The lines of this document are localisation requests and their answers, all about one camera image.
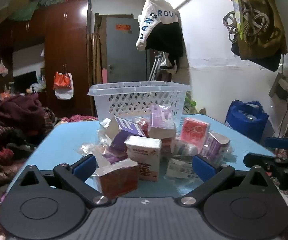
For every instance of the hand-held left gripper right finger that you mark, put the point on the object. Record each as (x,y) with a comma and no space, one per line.
(203,168)

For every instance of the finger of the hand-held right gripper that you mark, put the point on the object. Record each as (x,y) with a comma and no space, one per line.
(278,143)
(263,160)

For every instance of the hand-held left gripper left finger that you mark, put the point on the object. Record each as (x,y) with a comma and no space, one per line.
(84,168)

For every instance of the brown soap box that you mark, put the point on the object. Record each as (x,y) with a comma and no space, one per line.
(120,180)

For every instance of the clear plastic lattice basket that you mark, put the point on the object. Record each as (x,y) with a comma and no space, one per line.
(139,97)

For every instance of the clear packet with white label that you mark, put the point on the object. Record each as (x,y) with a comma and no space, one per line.
(181,167)

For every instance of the blue fabric bag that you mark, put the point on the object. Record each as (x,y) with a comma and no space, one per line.
(246,120)

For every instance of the pink floral blanket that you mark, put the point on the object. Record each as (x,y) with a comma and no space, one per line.
(79,118)

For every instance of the white box with red print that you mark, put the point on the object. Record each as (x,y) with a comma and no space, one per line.
(144,155)

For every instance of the pile of dark clothes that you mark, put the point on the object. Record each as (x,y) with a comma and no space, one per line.
(16,122)

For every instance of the orange and white plastic bag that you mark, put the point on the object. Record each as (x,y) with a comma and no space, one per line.
(63,85)

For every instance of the pink paper sheet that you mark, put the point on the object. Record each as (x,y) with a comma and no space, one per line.
(104,76)

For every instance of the wooden planks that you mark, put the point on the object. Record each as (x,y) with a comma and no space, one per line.
(94,57)

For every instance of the metal folding stand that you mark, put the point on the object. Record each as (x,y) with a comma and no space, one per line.
(155,66)

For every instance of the grey door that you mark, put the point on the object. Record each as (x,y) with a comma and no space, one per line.
(125,55)

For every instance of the brown wooden wardrobe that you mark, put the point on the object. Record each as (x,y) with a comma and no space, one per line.
(64,45)

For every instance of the small white hanging bag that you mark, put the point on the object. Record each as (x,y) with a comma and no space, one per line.
(3,68)

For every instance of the black hanging garment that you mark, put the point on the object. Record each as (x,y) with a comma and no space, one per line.
(165,40)

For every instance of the red door sticker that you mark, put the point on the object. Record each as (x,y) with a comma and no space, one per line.
(123,27)

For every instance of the white lettered hoodie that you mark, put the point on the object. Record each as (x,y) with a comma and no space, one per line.
(156,12)

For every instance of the wall charger adapter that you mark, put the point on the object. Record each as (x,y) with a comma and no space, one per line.
(281,87)

